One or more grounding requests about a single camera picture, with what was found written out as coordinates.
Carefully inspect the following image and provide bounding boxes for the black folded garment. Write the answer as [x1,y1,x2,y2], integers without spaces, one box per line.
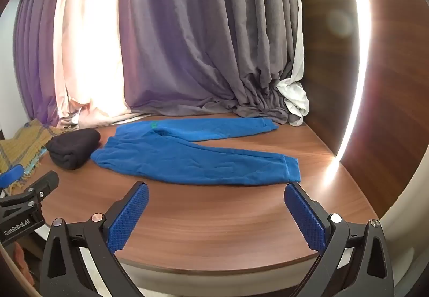
[46,128,102,170]

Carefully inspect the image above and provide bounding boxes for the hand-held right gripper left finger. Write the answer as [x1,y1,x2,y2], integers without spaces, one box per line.
[40,181,150,297]

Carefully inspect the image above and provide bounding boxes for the purple grey garment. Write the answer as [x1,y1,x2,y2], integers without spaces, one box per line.
[119,0,304,126]

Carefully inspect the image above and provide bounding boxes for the blue fleece pants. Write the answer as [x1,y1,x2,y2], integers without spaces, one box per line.
[90,118,301,186]

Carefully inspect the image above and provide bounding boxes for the purple grey curtain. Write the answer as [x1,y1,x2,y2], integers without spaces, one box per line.
[13,0,62,127]

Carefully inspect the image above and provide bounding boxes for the yellow plaid fringed blanket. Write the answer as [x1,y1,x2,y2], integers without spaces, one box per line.
[0,119,64,197]

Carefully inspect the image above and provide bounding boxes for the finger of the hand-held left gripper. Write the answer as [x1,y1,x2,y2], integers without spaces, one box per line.
[20,172,60,205]
[0,165,25,188]

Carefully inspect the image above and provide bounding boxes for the person's left hand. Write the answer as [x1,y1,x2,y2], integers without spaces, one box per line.
[13,245,35,284]

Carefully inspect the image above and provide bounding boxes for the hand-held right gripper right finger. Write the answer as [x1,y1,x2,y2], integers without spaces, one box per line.
[284,183,396,297]

